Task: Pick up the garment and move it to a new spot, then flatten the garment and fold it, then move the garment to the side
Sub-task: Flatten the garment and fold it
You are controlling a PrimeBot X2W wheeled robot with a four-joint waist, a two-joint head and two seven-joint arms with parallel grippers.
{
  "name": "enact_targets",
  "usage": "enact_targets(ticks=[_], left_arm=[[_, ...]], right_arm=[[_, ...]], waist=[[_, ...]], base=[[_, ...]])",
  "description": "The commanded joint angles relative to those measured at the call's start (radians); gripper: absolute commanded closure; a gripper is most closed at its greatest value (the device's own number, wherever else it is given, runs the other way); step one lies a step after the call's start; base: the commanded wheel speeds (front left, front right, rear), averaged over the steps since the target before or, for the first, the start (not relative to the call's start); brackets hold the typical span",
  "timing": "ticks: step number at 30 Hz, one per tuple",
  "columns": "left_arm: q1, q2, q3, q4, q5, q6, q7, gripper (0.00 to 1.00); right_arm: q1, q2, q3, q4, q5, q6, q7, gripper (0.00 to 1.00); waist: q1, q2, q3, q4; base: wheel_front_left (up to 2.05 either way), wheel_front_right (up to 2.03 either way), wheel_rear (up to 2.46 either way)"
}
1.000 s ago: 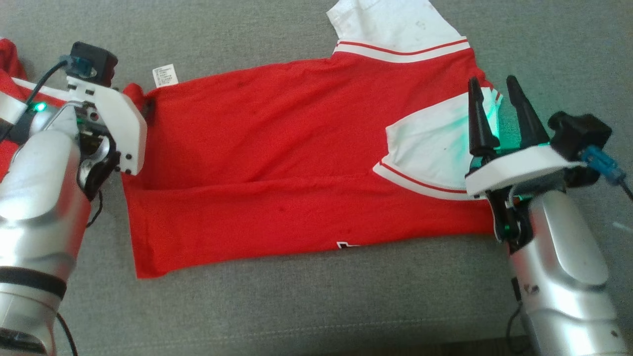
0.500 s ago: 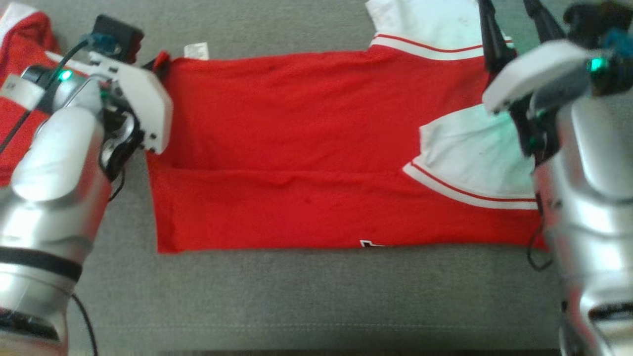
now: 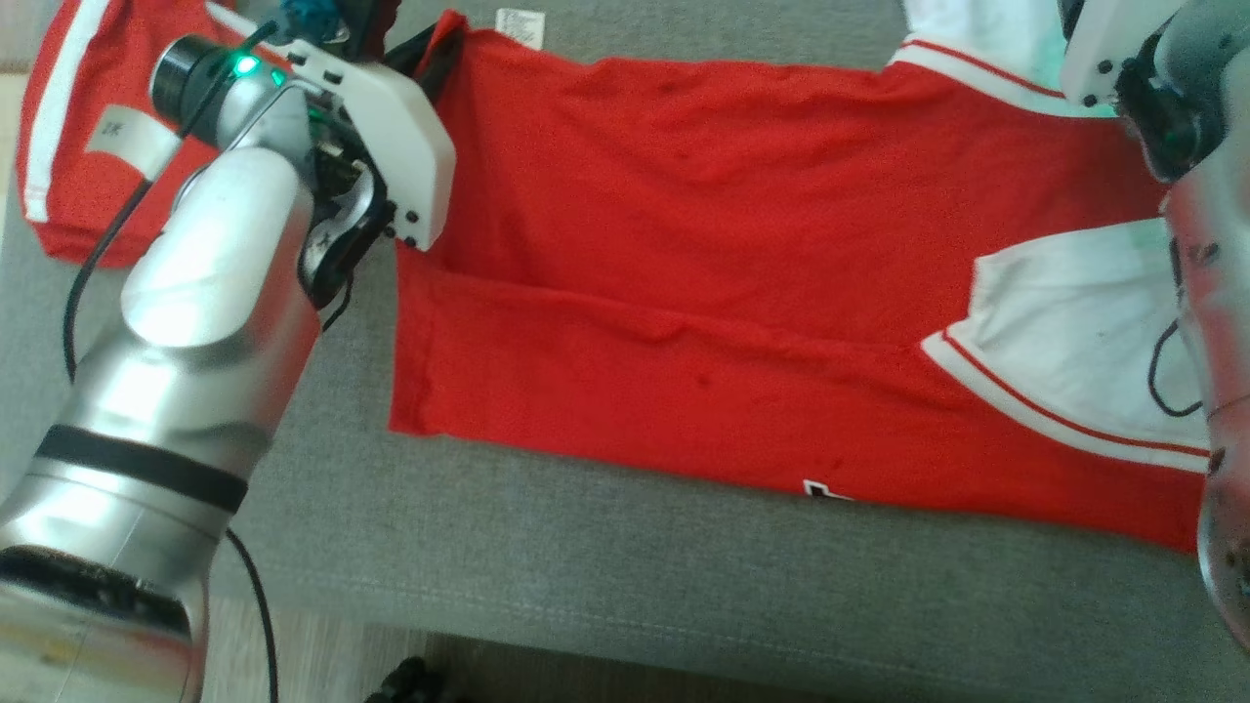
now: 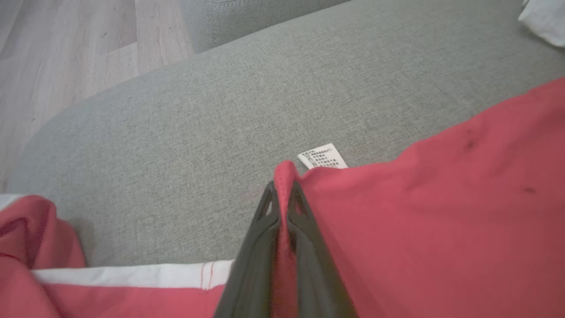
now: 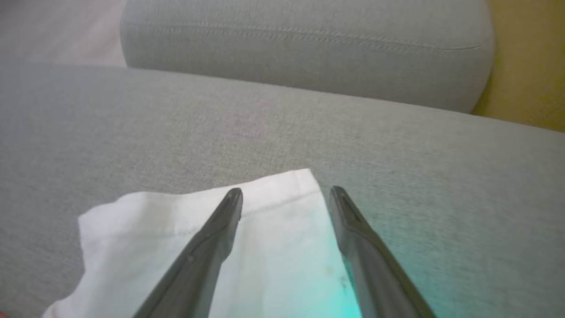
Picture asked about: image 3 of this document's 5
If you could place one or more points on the red shorts with white stripe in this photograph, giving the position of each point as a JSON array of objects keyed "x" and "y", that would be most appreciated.
[{"x": 117, "y": 68}]

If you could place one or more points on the grey sofa seat cushion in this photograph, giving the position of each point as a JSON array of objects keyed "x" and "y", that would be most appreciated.
[{"x": 586, "y": 566}]

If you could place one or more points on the red jersey with white panels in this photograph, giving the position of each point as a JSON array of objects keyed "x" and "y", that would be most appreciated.
[{"x": 732, "y": 244}]

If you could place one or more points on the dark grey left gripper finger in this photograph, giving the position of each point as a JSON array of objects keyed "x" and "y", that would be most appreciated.
[{"x": 435, "y": 59}]

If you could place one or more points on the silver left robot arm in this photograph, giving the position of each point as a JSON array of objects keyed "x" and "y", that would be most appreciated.
[{"x": 195, "y": 322}]

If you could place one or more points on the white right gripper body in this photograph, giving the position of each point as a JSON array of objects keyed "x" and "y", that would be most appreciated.
[{"x": 1104, "y": 49}]

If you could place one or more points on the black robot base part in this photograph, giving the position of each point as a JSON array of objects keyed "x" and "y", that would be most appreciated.
[{"x": 410, "y": 683}]

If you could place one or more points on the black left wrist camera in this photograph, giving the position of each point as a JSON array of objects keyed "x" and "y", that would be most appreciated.
[{"x": 366, "y": 20}]

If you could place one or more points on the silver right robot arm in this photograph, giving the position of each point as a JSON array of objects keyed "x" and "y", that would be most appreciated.
[{"x": 1221, "y": 293}]

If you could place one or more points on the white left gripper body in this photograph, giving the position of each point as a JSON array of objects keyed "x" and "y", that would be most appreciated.
[{"x": 391, "y": 127}]

